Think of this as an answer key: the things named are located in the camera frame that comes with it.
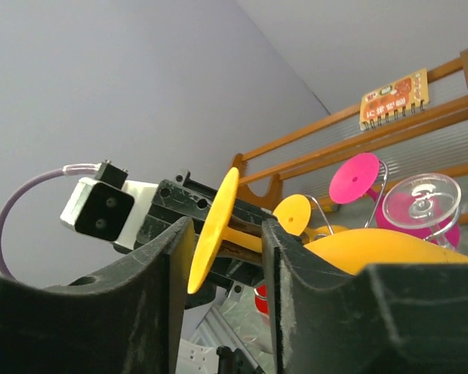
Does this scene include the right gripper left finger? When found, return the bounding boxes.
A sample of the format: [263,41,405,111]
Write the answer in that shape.
[0,217,195,373]

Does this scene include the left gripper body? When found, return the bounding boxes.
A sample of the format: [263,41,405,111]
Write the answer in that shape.
[132,167,276,309]

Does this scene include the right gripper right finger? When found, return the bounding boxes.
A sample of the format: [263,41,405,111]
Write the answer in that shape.
[261,220,468,373]

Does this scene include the orange wine glass front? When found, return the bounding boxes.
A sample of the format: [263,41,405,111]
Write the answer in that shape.
[187,167,468,295]

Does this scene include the orange wine glass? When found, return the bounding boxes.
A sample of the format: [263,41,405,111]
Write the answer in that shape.
[264,194,351,252]
[187,167,468,295]

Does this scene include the pink wine glass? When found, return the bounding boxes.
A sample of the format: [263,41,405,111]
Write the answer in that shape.
[328,152,463,252]

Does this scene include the chrome wine glass rack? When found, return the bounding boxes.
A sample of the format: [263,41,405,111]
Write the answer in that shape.
[303,159,465,273]

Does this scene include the wooden shelf rack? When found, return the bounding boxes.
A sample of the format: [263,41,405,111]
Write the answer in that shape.
[232,49,468,210]

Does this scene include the red plastic cup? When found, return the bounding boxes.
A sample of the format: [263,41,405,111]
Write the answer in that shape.
[253,284,268,315]

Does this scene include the orange spiral notebook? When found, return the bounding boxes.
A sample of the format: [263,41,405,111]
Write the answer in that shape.
[359,68,430,132]

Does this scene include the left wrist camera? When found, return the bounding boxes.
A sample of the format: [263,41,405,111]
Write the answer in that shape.
[60,161,158,254]

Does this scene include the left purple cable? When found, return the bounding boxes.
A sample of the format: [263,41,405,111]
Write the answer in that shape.
[0,163,102,281]

